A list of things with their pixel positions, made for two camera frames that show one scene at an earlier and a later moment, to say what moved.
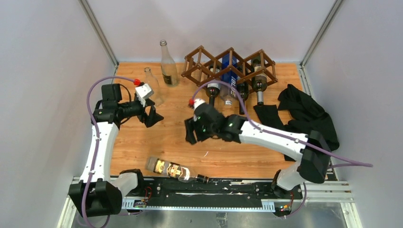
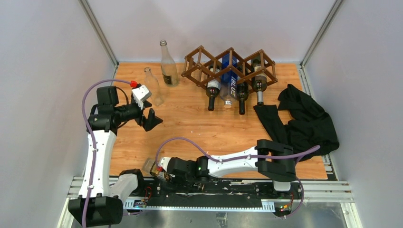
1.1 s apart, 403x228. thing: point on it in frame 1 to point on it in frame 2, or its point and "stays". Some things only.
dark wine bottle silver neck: x=259 y=79 stays
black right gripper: x=189 y=126 to x=177 y=179
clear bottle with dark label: x=169 y=68 stays
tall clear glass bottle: x=158 y=95 stays
